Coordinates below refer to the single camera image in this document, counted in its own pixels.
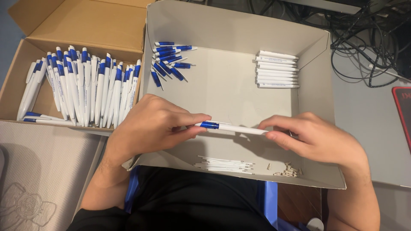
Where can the pile of white ink refills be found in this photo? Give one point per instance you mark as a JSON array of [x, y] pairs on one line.
[[224, 165]]

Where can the white and blue pen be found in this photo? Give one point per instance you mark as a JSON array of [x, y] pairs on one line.
[[231, 127]]

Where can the grey cardboard tray box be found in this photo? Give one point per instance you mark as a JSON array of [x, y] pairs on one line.
[[231, 80]]

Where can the person's left hand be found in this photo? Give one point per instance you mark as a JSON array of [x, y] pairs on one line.
[[146, 128]]

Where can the pile of assembled pens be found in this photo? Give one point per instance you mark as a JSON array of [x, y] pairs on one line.
[[83, 86]]

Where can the red-edged black mouse pad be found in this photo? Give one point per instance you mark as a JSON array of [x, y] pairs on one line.
[[403, 112]]

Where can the brown cardboard box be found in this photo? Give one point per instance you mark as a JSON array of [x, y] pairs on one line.
[[80, 48]]

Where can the quilted mattress with flower pattern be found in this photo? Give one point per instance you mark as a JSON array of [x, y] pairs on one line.
[[38, 179]]

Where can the person's right hand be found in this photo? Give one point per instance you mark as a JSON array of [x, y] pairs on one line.
[[316, 141]]

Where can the person's black shirt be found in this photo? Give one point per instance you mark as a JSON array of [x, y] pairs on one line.
[[179, 205]]

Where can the pile of blue pen tips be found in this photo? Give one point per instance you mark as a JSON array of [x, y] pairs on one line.
[[170, 59]]

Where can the pile of small pen springs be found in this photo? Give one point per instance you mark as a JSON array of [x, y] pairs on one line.
[[288, 170]]

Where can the stack of white pen barrels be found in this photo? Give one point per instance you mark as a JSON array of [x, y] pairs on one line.
[[276, 69]]

